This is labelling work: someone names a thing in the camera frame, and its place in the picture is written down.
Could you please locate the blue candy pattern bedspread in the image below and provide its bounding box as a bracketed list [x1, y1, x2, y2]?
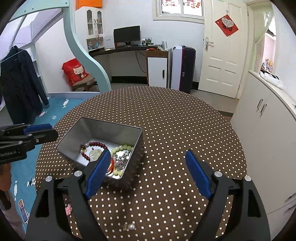
[9, 96, 85, 233]

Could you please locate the brown polka dot tablecloth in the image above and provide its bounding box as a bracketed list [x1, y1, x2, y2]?
[34, 86, 247, 241]

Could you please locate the window with red decals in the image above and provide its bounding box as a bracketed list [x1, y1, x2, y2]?
[152, 0, 204, 24]

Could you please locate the silver chain necklace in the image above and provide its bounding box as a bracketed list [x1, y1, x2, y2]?
[112, 150, 132, 172]

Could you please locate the black and white suitcase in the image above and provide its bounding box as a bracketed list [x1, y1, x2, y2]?
[171, 45, 196, 94]

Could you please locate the white glass door cupboard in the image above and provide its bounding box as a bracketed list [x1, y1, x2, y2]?
[75, 6, 104, 52]

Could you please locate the pink charm keychain cluster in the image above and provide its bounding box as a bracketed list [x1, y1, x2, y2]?
[65, 204, 72, 216]

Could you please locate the dark desk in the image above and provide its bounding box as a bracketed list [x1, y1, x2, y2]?
[88, 45, 162, 57]

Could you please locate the teal curved bed frame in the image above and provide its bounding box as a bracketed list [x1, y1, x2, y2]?
[7, 1, 111, 93]

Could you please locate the wooden chair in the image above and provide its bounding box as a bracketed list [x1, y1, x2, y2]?
[71, 74, 97, 91]

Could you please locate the single pearl earring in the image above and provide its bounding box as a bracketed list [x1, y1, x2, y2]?
[123, 223, 137, 231]

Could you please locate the white room door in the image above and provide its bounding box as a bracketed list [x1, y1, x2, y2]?
[199, 1, 248, 98]

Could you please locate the red heart door decoration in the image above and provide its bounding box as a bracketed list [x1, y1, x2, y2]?
[215, 14, 239, 37]

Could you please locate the white door small cabinet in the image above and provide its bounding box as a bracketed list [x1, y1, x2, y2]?
[145, 48, 169, 88]

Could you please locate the green jade bead bracelet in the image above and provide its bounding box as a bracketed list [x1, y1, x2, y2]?
[110, 143, 134, 176]

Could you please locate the black computer monitor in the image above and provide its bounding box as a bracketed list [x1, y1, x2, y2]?
[113, 26, 140, 47]

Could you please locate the dark red bead bracelet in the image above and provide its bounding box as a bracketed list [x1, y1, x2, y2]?
[80, 141, 108, 162]

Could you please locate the red knot tassel charm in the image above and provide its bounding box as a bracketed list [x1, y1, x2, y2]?
[106, 157, 114, 175]

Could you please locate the dark hanging jacket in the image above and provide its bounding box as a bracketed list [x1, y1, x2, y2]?
[1, 46, 49, 125]

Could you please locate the grey metal tin box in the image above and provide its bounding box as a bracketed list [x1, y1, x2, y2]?
[56, 118, 144, 190]

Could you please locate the red cat print bag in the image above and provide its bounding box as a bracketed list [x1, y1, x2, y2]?
[62, 58, 89, 87]

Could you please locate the silver door handle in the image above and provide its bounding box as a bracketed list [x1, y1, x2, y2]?
[204, 37, 214, 51]

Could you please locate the white low cabinet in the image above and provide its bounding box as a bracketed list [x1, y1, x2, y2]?
[231, 71, 295, 239]

